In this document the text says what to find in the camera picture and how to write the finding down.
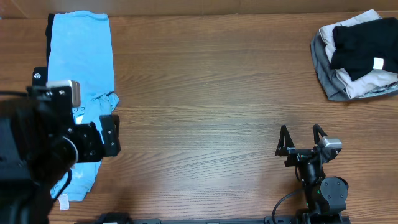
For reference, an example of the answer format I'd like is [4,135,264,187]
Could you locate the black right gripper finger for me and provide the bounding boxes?
[313,124,328,146]
[275,125,295,156]

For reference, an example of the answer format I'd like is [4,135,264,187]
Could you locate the black t-shirt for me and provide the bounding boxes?
[331,17,397,81]

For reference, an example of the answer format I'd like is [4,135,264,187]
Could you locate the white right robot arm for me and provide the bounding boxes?
[271,124,350,223]

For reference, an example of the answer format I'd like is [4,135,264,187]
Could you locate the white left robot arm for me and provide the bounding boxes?
[1,86,121,223]

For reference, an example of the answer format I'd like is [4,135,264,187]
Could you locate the folded grey garment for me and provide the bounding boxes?
[310,34,397,101]

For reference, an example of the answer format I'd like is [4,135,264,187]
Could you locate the folded beige shorts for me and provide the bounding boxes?
[318,9,397,100]

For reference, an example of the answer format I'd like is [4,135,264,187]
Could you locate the light blue printed t-shirt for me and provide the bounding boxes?
[46,9,121,212]

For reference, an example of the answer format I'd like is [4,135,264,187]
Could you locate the black garment under blue shirt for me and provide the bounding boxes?
[32,14,55,86]

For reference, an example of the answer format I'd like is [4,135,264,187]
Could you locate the brown cardboard back panel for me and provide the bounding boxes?
[1,0,397,19]

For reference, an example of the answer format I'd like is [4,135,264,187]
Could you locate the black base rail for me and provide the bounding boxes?
[74,212,352,224]

